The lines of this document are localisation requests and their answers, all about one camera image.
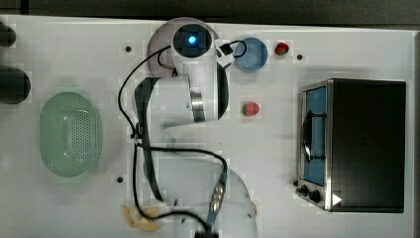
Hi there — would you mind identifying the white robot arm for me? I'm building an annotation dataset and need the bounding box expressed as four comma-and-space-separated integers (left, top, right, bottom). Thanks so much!
134, 18, 259, 238

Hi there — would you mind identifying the peeled banana toy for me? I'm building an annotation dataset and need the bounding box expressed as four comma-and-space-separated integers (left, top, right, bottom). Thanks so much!
121, 205, 158, 232

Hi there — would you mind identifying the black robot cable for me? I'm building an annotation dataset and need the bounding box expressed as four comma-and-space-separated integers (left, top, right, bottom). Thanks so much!
117, 39, 248, 238

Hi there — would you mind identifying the green perforated colander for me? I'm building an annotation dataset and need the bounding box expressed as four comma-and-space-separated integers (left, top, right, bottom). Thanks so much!
40, 92, 101, 178

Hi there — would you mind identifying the black cylinder post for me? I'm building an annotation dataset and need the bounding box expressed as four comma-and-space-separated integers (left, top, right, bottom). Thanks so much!
0, 66, 31, 104
0, 23, 16, 48

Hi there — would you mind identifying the pink strawberry toy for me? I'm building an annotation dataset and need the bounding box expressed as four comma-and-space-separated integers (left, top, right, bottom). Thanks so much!
242, 102, 260, 117

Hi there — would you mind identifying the black toaster oven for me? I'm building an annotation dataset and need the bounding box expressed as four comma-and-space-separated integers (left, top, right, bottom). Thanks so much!
294, 78, 406, 213

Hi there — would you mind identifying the small red strawberry toy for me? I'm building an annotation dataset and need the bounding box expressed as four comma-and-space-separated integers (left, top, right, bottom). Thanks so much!
274, 43, 289, 56

